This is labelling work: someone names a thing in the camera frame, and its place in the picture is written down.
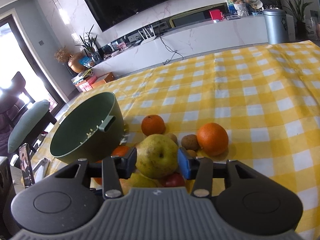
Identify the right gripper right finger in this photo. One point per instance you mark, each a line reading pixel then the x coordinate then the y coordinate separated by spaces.
pixel 203 170

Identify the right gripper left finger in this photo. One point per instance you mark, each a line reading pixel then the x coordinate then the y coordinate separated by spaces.
pixel 111 170

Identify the red apple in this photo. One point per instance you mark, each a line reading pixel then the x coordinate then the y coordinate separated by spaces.
pixel 173 180

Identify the brown kiwi fruit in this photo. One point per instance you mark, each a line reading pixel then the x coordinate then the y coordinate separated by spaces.
pixel 190 142

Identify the large orange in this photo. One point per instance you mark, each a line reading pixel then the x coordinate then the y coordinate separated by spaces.
pixel 213 139

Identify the brown kiwi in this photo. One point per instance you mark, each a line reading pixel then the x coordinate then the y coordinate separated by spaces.
pixel 172 137
pixel 192 153

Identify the green plastic bowl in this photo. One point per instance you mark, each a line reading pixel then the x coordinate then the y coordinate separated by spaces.
pixel 92 130

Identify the yellow green pear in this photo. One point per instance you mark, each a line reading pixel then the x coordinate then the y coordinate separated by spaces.
pixel 157 156

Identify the small orange mandarin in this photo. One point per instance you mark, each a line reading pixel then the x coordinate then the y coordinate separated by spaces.
pixel 153 124

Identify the smartphone on stand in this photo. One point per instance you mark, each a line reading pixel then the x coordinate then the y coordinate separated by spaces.
pixel 25 166

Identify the pink red box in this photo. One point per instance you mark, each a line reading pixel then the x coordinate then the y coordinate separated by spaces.
pixel 86 84

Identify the orange cardboard box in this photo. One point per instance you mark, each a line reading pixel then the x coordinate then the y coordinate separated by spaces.
pixel 103 80

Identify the yellow checkered tablecloth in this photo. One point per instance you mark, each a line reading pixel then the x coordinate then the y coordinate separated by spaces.
pixel 265 97

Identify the chair with green cushion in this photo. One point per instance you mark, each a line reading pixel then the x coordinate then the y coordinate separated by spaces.
pixel 22 118

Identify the potted green plant left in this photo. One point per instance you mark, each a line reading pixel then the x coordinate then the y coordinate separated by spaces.
pixel 88 43

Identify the copper vase with dried flowers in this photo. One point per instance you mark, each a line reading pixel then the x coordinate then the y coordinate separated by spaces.
pixel 64 55

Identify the white wifi router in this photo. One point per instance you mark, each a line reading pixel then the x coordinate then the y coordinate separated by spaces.
pixel 147 35

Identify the white marble tv cabinet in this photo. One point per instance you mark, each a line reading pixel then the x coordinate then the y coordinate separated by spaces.
pixel 186 42

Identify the red box on cabinet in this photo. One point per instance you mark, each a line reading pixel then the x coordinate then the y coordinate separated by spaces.
pixel 216 14

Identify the silver trash can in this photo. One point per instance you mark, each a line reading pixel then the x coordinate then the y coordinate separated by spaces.
pixel 276 25

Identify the teddy bear toy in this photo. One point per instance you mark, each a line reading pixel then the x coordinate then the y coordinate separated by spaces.
pixel 241 7

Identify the tall potted plant right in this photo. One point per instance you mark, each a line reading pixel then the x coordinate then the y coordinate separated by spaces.
pixel 297 8

